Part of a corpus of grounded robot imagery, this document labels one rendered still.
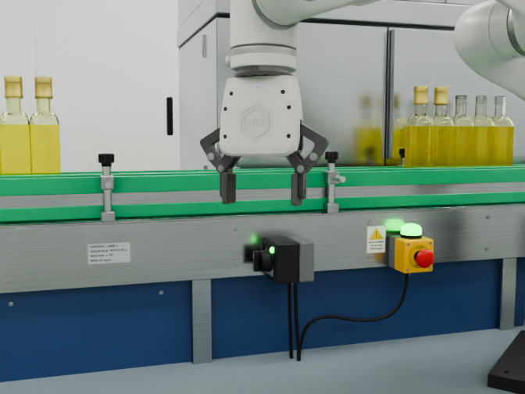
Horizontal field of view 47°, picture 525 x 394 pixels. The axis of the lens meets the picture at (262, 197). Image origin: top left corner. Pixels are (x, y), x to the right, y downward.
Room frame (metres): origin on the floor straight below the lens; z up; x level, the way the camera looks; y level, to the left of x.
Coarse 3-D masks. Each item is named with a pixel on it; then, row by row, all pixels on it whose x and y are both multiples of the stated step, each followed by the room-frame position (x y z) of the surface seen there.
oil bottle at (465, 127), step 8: (456, 120) 1.51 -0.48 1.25; (464, 120) 1.51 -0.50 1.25; (472, 120) 1.52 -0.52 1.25; (456, 128) 1.51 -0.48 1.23; (464, 128) 1.51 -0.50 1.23; (472, 128) 1.52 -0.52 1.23; (456, 136) 1.51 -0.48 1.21; (464, 136) 1.51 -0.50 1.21; (472, 136) 1.52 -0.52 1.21; (456, 144) 1.51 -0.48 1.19; (464, 144) 1.51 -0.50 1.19; (472, 144) 1.52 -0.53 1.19; (456, 152) 1.51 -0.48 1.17; (464, 152) 1.51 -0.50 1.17; (472, 152) 1.52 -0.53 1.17; (456, 160) 1.51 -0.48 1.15; (464, 160) 1.51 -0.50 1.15; (472, 160) 1.52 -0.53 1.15
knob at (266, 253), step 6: (258, 252) 1.18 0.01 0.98; (264, 252) 1.18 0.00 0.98; (258, 258) 1.18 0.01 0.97; (264, 258) 1.17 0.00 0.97; (270, 258) 1.17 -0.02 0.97; (258, 264) 1.18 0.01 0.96; (264, 264) 1.16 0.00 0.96; (270, 264) 1.16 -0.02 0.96; (258, 270) 1.18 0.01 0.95; (264, 270) 1.17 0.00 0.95; (270, 270) 1.17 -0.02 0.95
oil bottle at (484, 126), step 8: (480, 120) 1.52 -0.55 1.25; (488, 120) 1.53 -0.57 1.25; (480, 128) 1.52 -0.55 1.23; (488, 128) 1.53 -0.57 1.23; (480, 136) 1.52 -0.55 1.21; (488, 136) 1.53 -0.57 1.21; (480, 144) 1.52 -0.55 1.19; (488, 144) 1.53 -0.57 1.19; (480, 152) 1.52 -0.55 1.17; (488, 152) 1.53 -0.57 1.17; (480, 160) 1.52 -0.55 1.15; (488, 160) 1.53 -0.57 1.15
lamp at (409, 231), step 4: (404, 224) 1.29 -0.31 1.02; (408, 224) 1.28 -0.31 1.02; (412, 224) 1.27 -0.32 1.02; (416, 224) 1.28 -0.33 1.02; (404, 228) 1.27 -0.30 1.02; (408, 228) 1.27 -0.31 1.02; (412, 228) 1.26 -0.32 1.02; (416, 228) 1.27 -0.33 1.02; (420, 228) 1.27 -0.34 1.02; (404, 232) 1.27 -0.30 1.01; (408, 232) 1.27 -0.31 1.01; (412, 232) 1.26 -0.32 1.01; (416, 232) 1.26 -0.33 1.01; (420, 232) 1.27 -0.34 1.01; (400, 236) 1.29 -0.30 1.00; (404, 236) 1.27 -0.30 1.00; (408, 236) 1.26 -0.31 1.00; (412, 236) 1.26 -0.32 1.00; (416, 236) 1.26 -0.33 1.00; (420, 236) 1.27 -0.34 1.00
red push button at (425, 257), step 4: (420, 252) 1.22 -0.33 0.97; (424, 252) 1.22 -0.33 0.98; (428, 252) 1.22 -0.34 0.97; (416, 256) 1.22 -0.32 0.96; (420, 256) 1.22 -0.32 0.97; (424, 256) 1.22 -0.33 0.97; (428, 256) 1.22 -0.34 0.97; (432, 256) 1.23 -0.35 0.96; (416, 260) 1.22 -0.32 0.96; (420, 260) 1.22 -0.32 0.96; (424, 260) 1.22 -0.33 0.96; (428, 260) 1.22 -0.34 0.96; (432, 260) 1.23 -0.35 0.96; (420, 264) 1.22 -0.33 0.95; (424, 264) 1.22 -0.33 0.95; (428, 264) 1.22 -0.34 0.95
